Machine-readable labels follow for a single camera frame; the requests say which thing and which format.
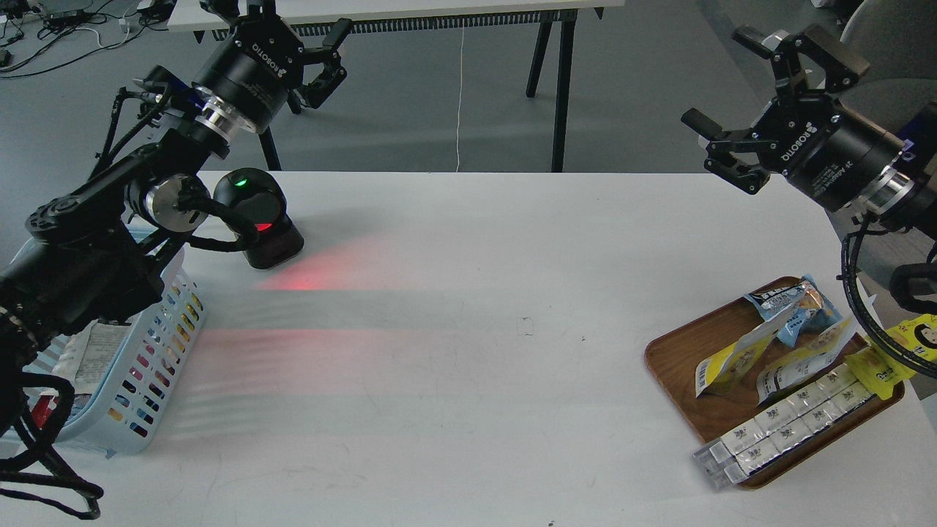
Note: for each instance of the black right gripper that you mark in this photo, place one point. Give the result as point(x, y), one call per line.
point(825, 150)

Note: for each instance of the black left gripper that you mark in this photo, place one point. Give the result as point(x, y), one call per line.
point(252, 69)

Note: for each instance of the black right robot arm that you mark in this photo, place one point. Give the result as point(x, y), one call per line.
point(904, 229)

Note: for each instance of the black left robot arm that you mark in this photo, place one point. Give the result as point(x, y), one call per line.
point(184, 164)

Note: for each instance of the blue snack packet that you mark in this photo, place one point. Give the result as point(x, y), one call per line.
point(809, 308)

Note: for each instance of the yellow cartoon snack packet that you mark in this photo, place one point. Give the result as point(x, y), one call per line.
point(879, 372)

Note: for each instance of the white snack bag in basket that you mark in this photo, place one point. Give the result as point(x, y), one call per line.
point(85, 358)

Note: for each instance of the light blue plastic basket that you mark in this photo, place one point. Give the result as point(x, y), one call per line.
point(133, 379)

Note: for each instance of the red snack in basket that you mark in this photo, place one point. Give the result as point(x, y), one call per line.
point(41, 410)

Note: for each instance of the grey office chair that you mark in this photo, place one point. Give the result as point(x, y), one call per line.
point(897, 39)

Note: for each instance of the black barcode scanner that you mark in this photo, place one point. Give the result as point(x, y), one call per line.
point(256, 195)

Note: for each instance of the background white table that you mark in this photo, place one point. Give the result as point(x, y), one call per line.
point(313, 19)

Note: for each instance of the brown wooden tray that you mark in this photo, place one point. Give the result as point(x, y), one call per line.
point(672, 358)

